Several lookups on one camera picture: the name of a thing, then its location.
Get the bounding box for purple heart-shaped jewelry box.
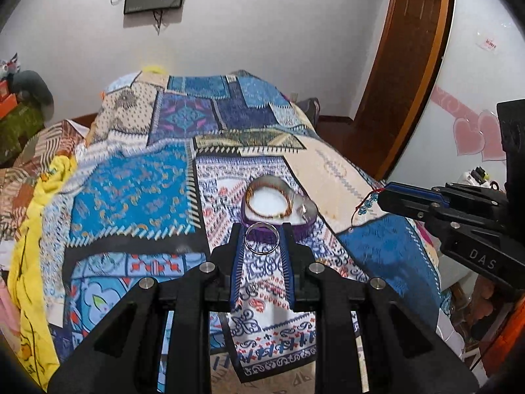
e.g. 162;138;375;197
242;175;318;242

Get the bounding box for grey plush toy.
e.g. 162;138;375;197
10;70;55;120

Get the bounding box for red string bracelet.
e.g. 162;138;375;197
349;187;387;230

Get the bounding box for wooden door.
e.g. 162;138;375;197
318;0;457;181

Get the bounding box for orange box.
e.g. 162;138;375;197
0;81;19;109

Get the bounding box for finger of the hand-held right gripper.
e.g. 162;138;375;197
386;182;509;215
377;192;525;296

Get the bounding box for pink heart wall stickers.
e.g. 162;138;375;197
430;85;509;163

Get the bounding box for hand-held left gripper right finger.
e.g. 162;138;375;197
280;222;480;394

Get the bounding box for green box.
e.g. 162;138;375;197
0;104;46;165

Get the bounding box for silver bangle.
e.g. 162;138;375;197
245;222;281;255

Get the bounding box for red label wall sticker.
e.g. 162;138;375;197
476;33;499;54

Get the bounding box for blue patchwork printed blanket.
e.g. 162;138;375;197
8;70;446;384

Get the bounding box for yellow cloth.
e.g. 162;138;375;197
8;154;78;392

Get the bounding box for amber bangle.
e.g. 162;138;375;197
245;185;293;221

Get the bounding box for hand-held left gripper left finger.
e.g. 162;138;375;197
47;223;247;394

